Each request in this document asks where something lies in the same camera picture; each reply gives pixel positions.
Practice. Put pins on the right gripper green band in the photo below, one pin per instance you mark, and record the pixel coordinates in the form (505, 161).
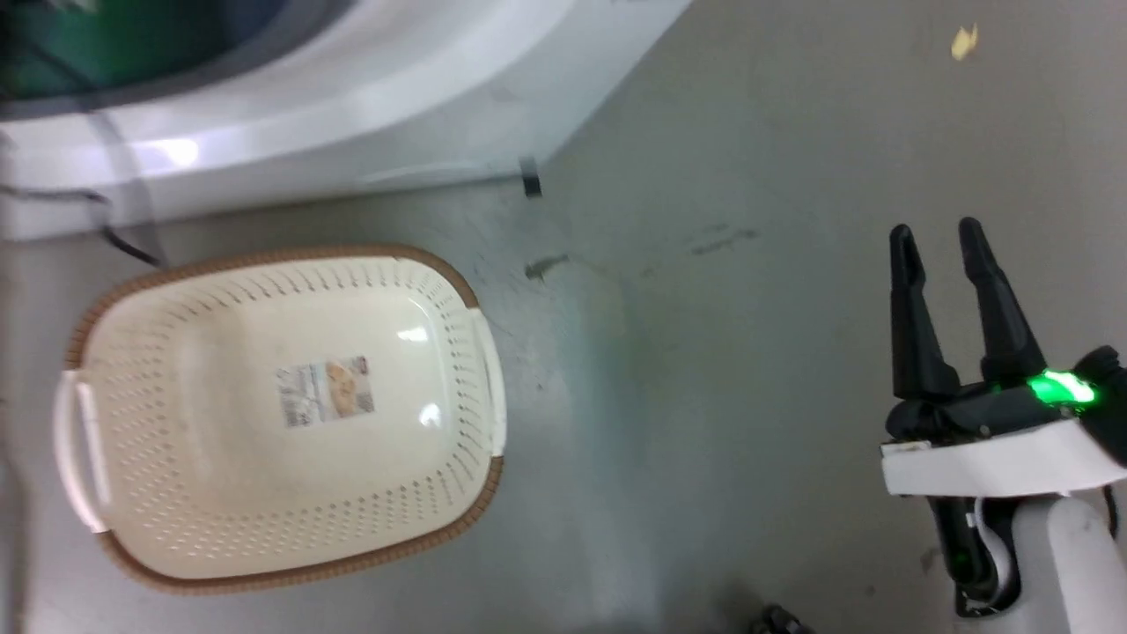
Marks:
(995, 440)

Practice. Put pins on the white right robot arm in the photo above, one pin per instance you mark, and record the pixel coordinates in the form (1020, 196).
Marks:
(1048, 563)

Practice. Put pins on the dark robot base part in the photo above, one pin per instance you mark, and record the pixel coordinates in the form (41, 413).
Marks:
(779, 622)

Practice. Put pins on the white washing machine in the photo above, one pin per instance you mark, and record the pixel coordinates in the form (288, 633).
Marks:
(370, 79)

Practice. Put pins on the cream perforated laundry basket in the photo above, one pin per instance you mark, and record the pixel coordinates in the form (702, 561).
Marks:
(220, 493)

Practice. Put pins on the yellow paper scrap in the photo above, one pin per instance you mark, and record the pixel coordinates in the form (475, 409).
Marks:
(965, 41)

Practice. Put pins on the black tape strip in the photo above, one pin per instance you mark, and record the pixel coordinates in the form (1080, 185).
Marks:
(530, 179)

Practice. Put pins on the printed paper label sticker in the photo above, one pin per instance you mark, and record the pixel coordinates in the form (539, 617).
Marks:
(324, 391)

